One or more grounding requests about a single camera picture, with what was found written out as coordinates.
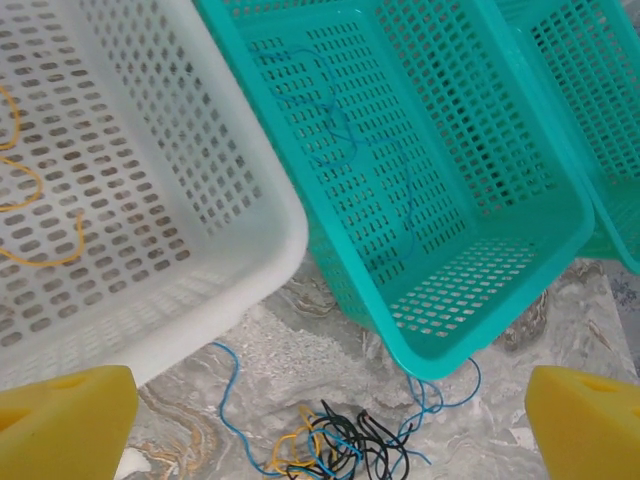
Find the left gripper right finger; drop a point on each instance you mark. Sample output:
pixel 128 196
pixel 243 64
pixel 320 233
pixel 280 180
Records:
pixel 590 430

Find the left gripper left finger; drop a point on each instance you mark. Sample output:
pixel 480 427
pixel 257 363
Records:
pixel 60 430

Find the teal plastic mesh basket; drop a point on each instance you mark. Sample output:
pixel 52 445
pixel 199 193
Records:
pixel 590 50
pixel 570 220

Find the white plastic mesh basket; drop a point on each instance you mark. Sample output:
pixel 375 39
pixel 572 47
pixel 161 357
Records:
pixel 150 150

